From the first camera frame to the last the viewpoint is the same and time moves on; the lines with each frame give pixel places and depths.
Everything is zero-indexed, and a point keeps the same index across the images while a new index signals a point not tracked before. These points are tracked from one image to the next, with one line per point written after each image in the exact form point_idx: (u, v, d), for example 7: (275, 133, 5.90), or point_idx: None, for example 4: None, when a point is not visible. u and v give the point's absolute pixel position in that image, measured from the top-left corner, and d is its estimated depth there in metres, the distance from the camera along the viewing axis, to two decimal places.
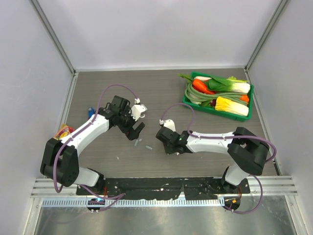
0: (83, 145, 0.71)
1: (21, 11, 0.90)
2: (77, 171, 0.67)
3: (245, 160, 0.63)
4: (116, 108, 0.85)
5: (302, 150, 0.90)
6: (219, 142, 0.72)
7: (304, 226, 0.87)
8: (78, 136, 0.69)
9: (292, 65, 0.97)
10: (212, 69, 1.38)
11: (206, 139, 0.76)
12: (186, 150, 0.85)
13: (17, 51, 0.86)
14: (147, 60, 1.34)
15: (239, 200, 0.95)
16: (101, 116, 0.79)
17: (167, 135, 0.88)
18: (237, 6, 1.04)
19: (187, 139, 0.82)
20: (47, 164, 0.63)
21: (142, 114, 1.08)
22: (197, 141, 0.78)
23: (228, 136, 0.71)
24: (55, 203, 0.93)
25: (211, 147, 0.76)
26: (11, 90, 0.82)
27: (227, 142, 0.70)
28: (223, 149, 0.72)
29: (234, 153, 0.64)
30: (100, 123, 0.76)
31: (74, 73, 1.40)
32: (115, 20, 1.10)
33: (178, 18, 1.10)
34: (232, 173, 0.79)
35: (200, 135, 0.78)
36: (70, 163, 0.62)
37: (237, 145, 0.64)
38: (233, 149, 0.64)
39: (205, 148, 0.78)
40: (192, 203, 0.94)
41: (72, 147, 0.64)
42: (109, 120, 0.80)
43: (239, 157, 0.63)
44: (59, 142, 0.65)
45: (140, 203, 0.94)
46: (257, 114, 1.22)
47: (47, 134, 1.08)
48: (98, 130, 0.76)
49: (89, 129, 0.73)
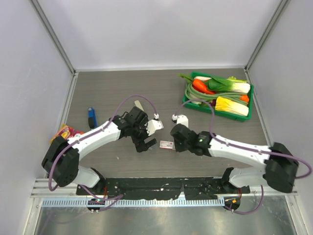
0: (88, 150, 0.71)
1: (21, 11, 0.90)
2: (75, 174, 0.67)
3: (279, 178, 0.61)
4: (132, 120, 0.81)
5: (302, 150, 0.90)
6: (253, 154, 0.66)
7: (304, 226, 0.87)
8: (85, 139, 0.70)
9: (292, 65, 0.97)
10: (212, 69, 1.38)
11: (234, 148, 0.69)
12: (205, 152, 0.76)
13: (17, 51, 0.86)
14: (147, 60, 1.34)
15: (239, 200, 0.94)
16: (114, 124, 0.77)
17: (185, 134, 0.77)
18: (237, 6, 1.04)
19: (210, 142, 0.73)
20: (49, 160, 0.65)
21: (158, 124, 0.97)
22: (223, 148, 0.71)
23: (263, 151, 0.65)
24: (55, 203, 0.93)
25: (238, 157, 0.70)
26: (11, 90, 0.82)
27: (262, 157, 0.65)
28: (254, 163, 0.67)
29: (268, 171, 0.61)
30: (111, 131, 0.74)
31: (74, 73, 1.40)
32: (115, 20, 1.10)
33: (178, 18, 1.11)
34: (241, 178, 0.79)
35: (228, 142, 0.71)
36: (68, 165, 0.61)
37: (276, 163, 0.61)
38: (269, 167, 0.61)
39: (229, 155, 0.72)
40: (192, 203, 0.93)
41: (75, 150, 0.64)
42: (121, 130, 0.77)
43: (274, 175, 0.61)
44: (66, 141, 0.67)
45: (140, 203, 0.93)
46: (257, 114, 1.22)
47: (47, 134, 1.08)
48: (107, 139, 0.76)
49: (98, 135, 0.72)
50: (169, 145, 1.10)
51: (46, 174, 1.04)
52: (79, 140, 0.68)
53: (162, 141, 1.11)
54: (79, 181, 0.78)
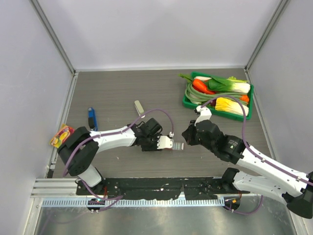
0: (104, 147, 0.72)
1: (21, 10, 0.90)
2: (87, 166, 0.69)
3: (308, 208, 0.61)
4: (148, 131, 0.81)
5: (302, 150, 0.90)
6: (289, 179, 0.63)
7: (304, 226, 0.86)
8: (105, 136, 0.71)
9: (292, 64, 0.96)
10: (212, 69, 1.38)
11: (271, 167, 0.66)
12: (231, 160, 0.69)
13: (17, 52, 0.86)
14: (147, 60, 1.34)
15: (239, 200, 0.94)
16: (131, 131, 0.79)
17: (214, 135, 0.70)
18: (237, 6, 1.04)
19: (243, 152, 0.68)
20: (66, 147, 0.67)
21: (170, 143, 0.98)
22: (257, 163, 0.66)
23: (302, 179, 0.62)
24: (55, 203, 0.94)
25: (271, 176, 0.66)
26: (11, 90, 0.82)
27: (300, 185, 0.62)
28: (287, 187, 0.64)
29: (301, 199, 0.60)
30: (128, 136, 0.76)
31: (74, 73, 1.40)
32: (116, 20, 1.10)
33: (178, 18, 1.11)
34: (252, 189, 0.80)
35: (264, 158, 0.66)
36: (85, 156, 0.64)
37: (311, 194, 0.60)
38: (303, 196, 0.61)
39: (258, 170, 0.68)
40: (192, 203, 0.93)
41: (94, 143, 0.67)
42: (135, 138, 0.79)
43: (306, 204, 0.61)
44: (87, 133, 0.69)
45: (140, 203, 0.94)
46: (257, 114, 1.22)
47: (47, 134, 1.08)
48: (121, 143, 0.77)
49: (117, 135, 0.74)
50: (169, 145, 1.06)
51: (46, 174, 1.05)
52: (100, 134, 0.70)
53: None
54: (82, 176, 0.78)
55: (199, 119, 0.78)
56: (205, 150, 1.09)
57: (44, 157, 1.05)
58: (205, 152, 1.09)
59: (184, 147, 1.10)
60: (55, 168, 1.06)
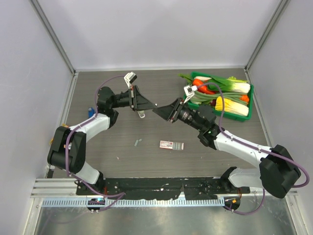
0: (89, 135, 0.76)
1: (22, 10, 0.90)
2: (83, 159, 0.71)
3: (273, 178, 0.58)
4: (108, 105, 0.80)
5: (302, 150, 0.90)
6: (252, 151, 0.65)
7: (304, 227, 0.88)
8: (85, 125, 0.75)
9: (292, 65, 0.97)
10: (212, 69, 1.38)
11: (238, 143, 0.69)
12: (207, 145, 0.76)
13: (16, 51, 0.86)
14: (147, 59, 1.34)
15: (239, 200, 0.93)
16: (103, 115, 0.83)
17: (210, 124, 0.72)
18: (237, 6, 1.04)
19: (217, 135, 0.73)
20: (55, 152, 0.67)
21: (132, 75, 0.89)
22: (227, 142, 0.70)
23: (263, 150, 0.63)
24: (55, 203, 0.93)
25: (239, 152, 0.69)
26: (11, 90, 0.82)
27: (261, 155, 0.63)
28: (252, 159, 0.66)
29: (262, 169, 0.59)
30: (103, 118, 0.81)
31: (74, 73, 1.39)
32: (115, 20, 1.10)
33: (177, 18, 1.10)
34: (244, 180, 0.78)
35: (233, 136, 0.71)
36: (78, 149, 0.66)
37: (272, 163, 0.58)
38: (263, 164, 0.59)
39: (232, 150, 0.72)
40: (192, 203, 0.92)
41: (80, 132, 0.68)
42: (110, 119, 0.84)
43: (267, 174, 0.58)
44: (68, 129, 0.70)
45: (140, 203, 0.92)
46: (257, 114, 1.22)
47: (47, 134, 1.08)
48: (100, 127, 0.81)
49: (94, 121, 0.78)
50: (169, 145, 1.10)
51: (46, 174, 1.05)
52: (80, 125, 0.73)
53: (162, 141, 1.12)
54: (83, 175, 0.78)
55: (189, 97, 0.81)
56: (205, 150, 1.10)
57: (44, 157, 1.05)
58: (205, 152, 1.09)
59: (184, 147, 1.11)
60: (54, 168, 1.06)
